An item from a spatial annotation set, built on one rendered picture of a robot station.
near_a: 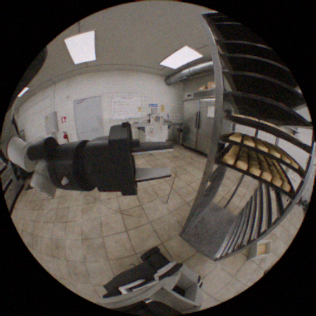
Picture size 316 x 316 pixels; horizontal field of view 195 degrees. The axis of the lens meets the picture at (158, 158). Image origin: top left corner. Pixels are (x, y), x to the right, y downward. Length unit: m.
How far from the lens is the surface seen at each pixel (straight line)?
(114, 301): 0.25
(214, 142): 0.38
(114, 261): 1.19
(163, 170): 0.16
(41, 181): 0.22
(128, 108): 3.59
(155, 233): 1.17
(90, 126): 3.62
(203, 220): 1.17
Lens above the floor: 1.11
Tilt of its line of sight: 25 degrees down
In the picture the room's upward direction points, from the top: straight up
